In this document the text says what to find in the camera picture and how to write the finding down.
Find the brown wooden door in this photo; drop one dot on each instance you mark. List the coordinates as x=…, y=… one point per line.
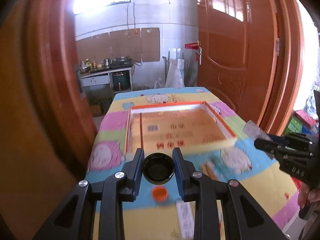
x=250, y=57

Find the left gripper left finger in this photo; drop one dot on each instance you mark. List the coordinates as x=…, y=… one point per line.
x=133, y=173

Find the orange bottle cap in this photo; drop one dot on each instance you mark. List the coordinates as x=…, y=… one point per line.
x=159, y=194

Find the person's hand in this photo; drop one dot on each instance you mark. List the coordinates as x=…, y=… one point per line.
x=307, y=198

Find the white printed small box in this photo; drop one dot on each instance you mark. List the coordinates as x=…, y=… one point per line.
x=186, y=220

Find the white plastic sack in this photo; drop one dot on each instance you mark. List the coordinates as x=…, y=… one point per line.
x=175, y=76

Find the green cardboard carton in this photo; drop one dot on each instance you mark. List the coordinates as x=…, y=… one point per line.
x=302, y=122

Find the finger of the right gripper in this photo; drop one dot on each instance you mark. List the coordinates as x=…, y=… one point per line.
x=268, y=146

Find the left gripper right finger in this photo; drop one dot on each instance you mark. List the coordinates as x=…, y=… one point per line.
x=183, y=172

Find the kitchen counter cabinet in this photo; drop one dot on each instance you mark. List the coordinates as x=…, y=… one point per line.
x=106, y=78

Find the black bottle cap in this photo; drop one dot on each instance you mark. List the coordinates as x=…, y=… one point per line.
x=158, y=168

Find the black gas stove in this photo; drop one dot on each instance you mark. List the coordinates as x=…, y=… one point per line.
x=121, y=62

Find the shallow cardboard box tray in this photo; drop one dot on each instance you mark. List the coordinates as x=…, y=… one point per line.
x=194, y=127

